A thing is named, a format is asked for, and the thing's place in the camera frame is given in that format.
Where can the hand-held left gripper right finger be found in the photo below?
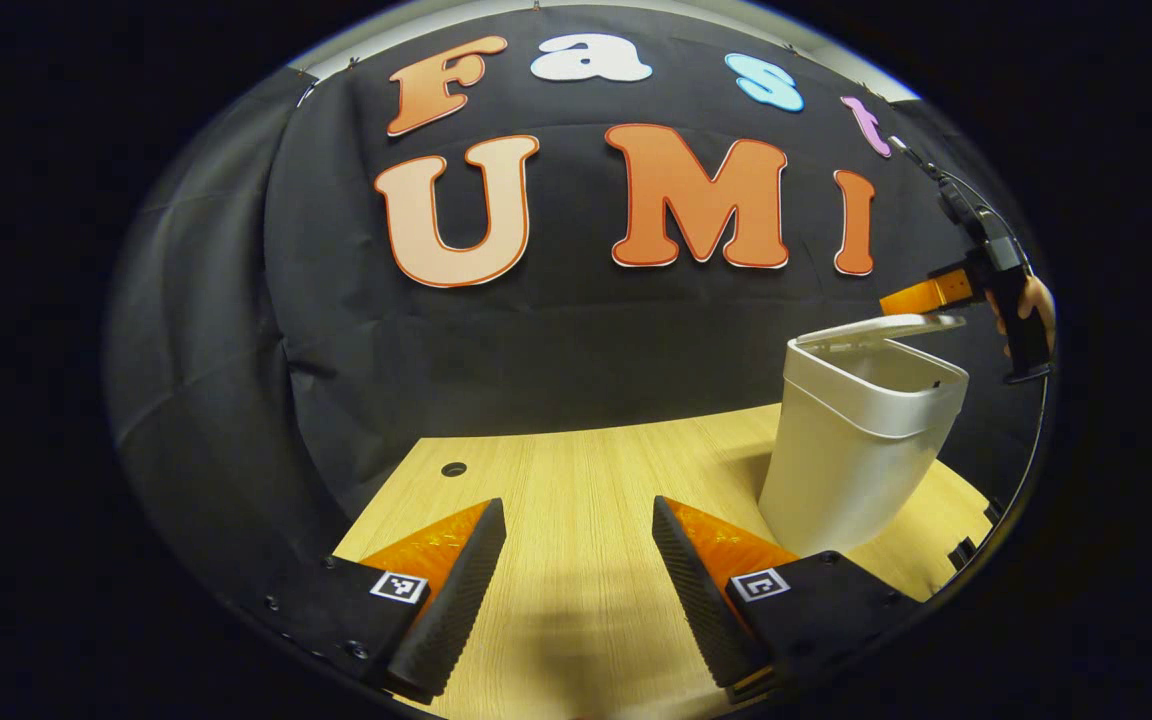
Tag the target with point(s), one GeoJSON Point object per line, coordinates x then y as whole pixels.
{"type": "Point", "coordinates": [701, 610]}

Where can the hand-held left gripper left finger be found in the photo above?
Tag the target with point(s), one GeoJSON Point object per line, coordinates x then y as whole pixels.
{"type": "Point", "coordinates": [456, 610]}

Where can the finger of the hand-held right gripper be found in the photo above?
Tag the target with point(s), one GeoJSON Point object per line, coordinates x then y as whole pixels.
{"type": "Point", "coordinates": [926, 295]}

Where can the white desktop garbage bin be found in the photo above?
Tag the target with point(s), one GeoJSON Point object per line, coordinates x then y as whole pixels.
{"type": "Point", "coordinates": [856, 470]}

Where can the wooden desktop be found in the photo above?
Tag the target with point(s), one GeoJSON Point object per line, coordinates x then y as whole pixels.
{"type": "Point", "coordinates": [586, 470]}

